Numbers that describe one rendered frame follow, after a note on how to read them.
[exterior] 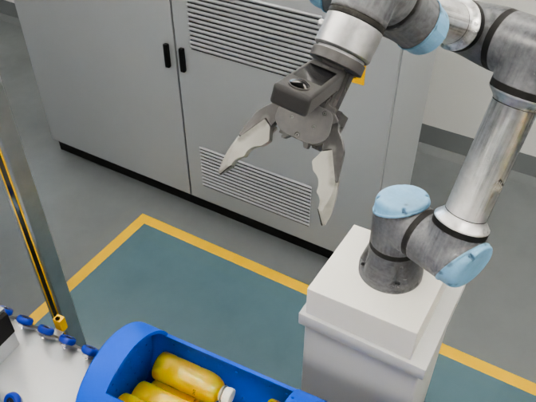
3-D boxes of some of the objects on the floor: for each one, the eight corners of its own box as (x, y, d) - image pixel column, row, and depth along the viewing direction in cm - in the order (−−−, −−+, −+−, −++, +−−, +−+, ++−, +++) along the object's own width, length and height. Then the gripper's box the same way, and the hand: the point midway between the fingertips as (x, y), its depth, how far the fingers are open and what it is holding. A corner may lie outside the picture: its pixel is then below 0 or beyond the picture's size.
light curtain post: (96, 405, 255) (-35, 18, 144) (108, 411, 253) (-17, 23, 142) (87, 417, 251) (-57, 29, 140) (99, 423, 249) (-38, 33, 138)
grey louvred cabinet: (110, 113, 424) (65, -115, 329) (403, 219, 342) (455, -44, 247) (53, 153, 389) (-17, -89, 294) (364, 282, 307) (407, 3, 212)
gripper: (413, 93, 79) (347, 231, 81) (279, 37, 83) (220, 168, 86) (411, 82, 70) (336, 236, 73) (262, 19, 75) (197, 166, 77)
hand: (268, 200), depth 77 cm, fingers open, 14 cm apart
